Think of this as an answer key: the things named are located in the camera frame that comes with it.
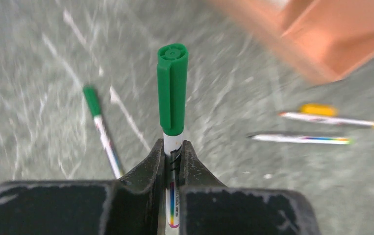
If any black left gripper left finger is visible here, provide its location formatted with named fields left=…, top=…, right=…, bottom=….
left=0, top=139, right=165, bottom=235

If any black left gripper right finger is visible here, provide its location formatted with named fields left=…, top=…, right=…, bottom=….
left=179, top=141, right=321, bottom=235

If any white pen green tip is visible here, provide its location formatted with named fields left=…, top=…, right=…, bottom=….
left=248, top=134, right=351, bottom=145

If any white pen yellow tip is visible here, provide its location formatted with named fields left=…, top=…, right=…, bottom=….
left=278, top=112, right=374, bottom=128

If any green pen cap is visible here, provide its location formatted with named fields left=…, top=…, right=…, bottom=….
left=82, top=86, right=101, bottom=118
left=157, top=43, right=189, bottom=136

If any yellow capped pen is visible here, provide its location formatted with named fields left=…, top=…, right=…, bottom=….
left=299, top=103, right=338, bottom=117

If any orange plastic desk organizer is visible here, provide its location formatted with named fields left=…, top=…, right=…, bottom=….
left=212, top=0, right=374, bottom=84

